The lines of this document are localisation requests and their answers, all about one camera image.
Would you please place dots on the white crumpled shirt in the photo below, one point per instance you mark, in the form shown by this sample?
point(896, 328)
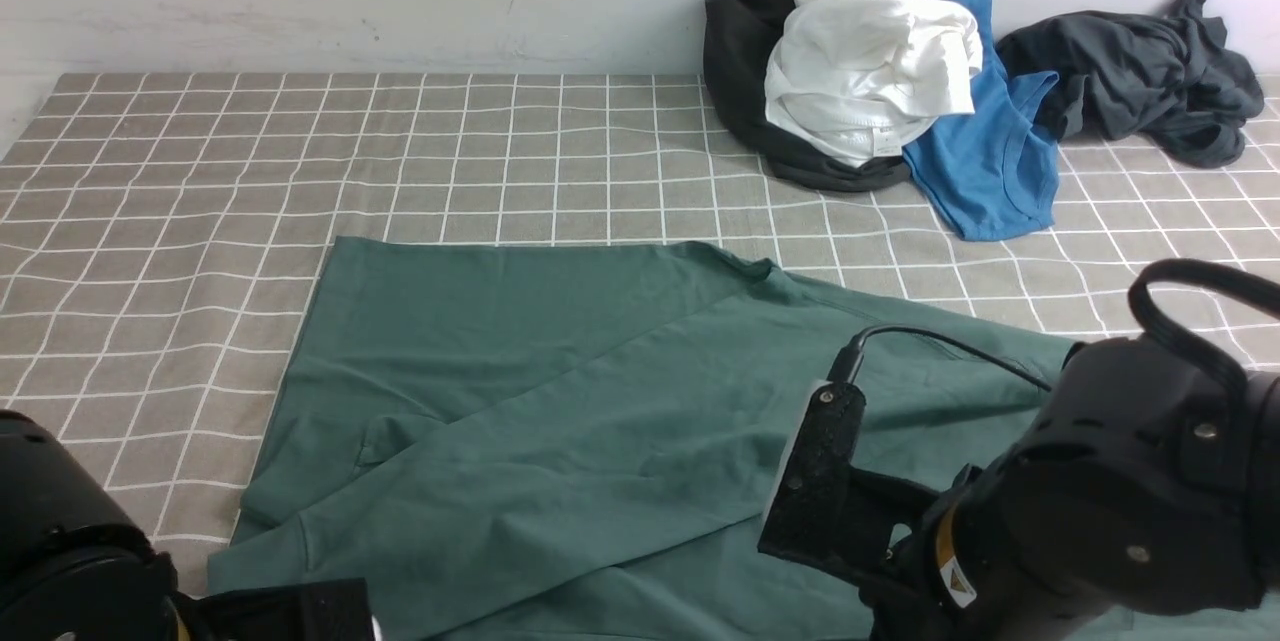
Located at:
point(861, 79)

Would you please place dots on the black garment in pile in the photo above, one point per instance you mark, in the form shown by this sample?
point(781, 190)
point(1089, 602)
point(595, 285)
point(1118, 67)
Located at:
point(738, 40)

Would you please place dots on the dark grey crumpled shirt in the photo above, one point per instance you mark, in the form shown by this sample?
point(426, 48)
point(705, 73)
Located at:
point(1169, 77)

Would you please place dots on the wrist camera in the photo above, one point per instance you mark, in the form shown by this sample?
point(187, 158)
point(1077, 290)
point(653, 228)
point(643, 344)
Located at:
point(325, 610)
point(830, 516)

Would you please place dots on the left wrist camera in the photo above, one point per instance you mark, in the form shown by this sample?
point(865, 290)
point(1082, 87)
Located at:
point(325, 610)

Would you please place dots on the blue shirt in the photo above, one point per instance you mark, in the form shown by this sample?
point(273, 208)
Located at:
point(991, 175)

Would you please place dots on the grey checkered tablecloth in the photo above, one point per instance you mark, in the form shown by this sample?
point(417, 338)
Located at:
point(163, 232)

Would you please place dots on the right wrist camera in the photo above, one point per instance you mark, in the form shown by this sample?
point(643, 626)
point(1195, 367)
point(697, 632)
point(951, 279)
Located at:
point(830, 516)

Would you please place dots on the green long-sleeved shirt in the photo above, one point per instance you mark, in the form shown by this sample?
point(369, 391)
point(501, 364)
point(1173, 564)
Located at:
point(568, 443)

